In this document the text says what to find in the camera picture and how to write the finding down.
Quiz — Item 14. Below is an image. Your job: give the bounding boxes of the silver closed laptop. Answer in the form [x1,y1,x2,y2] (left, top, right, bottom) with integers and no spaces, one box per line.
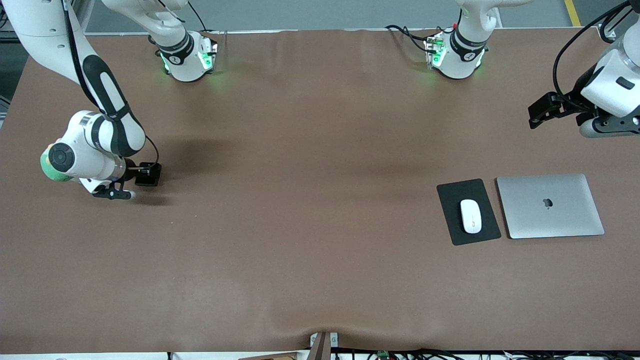
[496,173,605,240]

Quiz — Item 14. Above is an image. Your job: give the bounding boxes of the grey camera clamp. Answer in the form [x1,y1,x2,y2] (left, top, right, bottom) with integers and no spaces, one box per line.
[309,331,340,360]

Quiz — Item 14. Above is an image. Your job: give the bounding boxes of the black right base cable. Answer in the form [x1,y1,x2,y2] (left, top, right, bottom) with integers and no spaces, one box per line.
[187,0,223,37]

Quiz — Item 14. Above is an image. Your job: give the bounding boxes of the green dinosaur plush toy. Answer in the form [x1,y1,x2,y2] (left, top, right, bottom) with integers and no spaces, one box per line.
[40,147,72,184]

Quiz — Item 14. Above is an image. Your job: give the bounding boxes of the black phone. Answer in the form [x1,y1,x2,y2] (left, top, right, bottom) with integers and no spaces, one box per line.
[135,162,162,188]

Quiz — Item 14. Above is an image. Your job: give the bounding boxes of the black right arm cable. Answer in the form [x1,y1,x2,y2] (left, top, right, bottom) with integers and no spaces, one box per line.
[62,0,161,168]

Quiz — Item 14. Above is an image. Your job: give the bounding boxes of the white computer mouse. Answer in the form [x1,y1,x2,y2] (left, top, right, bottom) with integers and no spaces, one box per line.
[460,199,483,234]

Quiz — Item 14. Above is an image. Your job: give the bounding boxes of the black mouse pad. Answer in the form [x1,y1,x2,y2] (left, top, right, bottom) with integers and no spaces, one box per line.
[436,178,502,246]

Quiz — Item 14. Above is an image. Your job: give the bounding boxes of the black left base cables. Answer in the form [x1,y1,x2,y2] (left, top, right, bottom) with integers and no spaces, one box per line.
[384,23,444,57]

